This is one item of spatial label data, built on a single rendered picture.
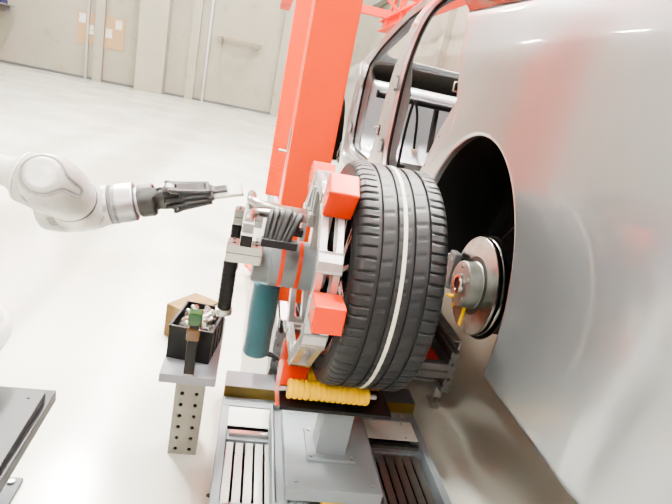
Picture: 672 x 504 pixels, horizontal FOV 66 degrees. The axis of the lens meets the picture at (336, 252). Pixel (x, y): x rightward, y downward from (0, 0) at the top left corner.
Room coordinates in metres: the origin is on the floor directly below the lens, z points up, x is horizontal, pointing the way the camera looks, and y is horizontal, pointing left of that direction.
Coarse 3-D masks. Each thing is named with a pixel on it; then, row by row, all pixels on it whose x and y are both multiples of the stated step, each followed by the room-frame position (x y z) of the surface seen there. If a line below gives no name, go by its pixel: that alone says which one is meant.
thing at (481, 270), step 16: (480, 240) 1.63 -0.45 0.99; (464, 256) 1.71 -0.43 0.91; (480, 256) 1.60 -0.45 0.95; (496, 256) 1.51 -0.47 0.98; (464, 272) 1.58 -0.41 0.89; (480, 272) 1.55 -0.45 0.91; (496, 272) 1.48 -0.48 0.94; (464, 288) 1.55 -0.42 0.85; (480, 288) 1.52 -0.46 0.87; (496, 288) 1.45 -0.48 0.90; (464, 304) 1.53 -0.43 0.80; (480, 304) 1.51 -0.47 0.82; (496, 304) 1.46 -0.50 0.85; (464, 320) 1.58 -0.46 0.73; (480, 320) 1.48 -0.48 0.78
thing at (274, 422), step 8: (272, 408) 1.71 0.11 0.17; (272, 416) 1.66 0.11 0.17; (280, 416) 1.70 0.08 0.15; (272, 424) 1.61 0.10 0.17; (280, 424) 1.65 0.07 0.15; (272, 432) 1.57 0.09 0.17; (280, 432) 1.61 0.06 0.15; (272, 440) 1.52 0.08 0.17; (280, 440) 1.56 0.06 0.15; (368, 440) 1.64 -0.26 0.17; (272, 448) 1.48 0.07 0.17; (280, 448) 1.52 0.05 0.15; (272, 456) 1.45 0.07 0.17; (280, 456) 1.48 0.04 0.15; (272, 464) 1.41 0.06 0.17; (280, 464) 1.44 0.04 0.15; (272, 472) 1.37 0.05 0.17; (280, 472) 1.40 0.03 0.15; (272, 480) 1.34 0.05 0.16; (280, 480) 1.37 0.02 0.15; (272, 488) 1.31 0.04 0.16; (280, 488) 1.34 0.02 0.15; (272, 496) 1.28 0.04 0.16; (280, 496) 1.30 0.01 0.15; (384, 496) 1.37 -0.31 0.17
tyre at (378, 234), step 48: (384, 192) 1.30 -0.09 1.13; (432, 192) 1.36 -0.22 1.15; (384, 240) 1.20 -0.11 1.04; (432, 240) 1.24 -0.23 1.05; (384, 288) 1.16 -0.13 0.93; (432, 288) 1.18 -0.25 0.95; (336, 336) 1.19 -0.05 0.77; (384, 336) 1.15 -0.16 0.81; (432, 336) 1.18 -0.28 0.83; (336, 384) 1.26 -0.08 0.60; (384, 384) 1.24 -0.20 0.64
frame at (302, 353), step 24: (312, 192) 1.57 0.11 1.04; (336, 240) 1.23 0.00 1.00; (336, 264) 1.18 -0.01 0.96; (312, 288) 1.19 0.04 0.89; (336, 288) 1.19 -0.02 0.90; (288, 312) 1.57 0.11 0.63; (288, 336) 1.46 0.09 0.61; (312, 336) 1.18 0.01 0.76; (288, 360) 1.33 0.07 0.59; (312, 360) 1.28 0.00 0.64
